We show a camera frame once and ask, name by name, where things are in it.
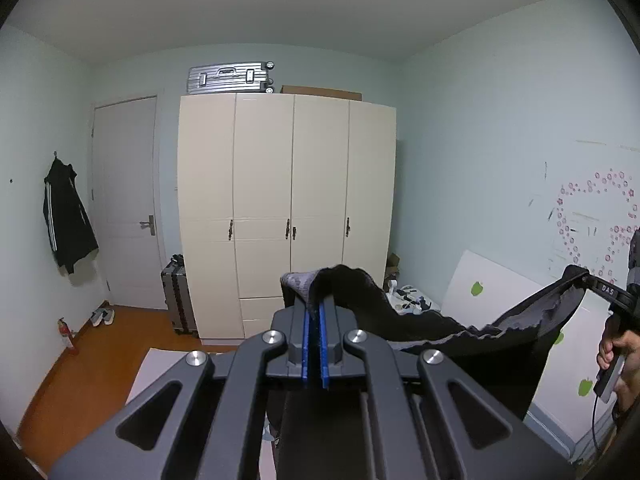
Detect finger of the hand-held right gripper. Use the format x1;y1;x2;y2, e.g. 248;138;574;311
581;272;635;312

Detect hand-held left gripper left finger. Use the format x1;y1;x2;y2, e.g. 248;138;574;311
47;299;314;480

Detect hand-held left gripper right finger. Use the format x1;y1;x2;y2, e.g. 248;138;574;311
319;296;577;480

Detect black pants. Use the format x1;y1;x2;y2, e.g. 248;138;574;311
265;264;596;480

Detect person's right forearm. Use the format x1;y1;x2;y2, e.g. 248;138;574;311
612;360;640;431

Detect person's right hand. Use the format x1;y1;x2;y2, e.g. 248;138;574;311
597;329;640;377

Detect white headboard with green stickers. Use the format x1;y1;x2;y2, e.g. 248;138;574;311
440;249;621;467

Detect grey suitcase with black trim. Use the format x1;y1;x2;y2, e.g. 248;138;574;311
160;255;201;339

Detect cream four-door wardrobe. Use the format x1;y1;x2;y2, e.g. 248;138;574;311
177;92;399;347

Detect bed with striped bedding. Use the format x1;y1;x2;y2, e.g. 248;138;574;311
125;305;591;480

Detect white room door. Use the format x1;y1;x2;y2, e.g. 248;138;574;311
90;95;169;312

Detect red fire extinguisher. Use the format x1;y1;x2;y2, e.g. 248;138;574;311
57;316;81;357

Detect flat brown cardboard box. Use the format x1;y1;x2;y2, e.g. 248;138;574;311
280;85;363;103

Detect black jacket with white stripes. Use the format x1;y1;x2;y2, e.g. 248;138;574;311
42;155;100;276

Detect silver hard-shell suitcase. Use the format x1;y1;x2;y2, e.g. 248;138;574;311
186;60;277;95

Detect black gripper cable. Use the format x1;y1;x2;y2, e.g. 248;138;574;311
591;392;604;455

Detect pink flower wall sticker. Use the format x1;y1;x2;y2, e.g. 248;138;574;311
547;167;640;281

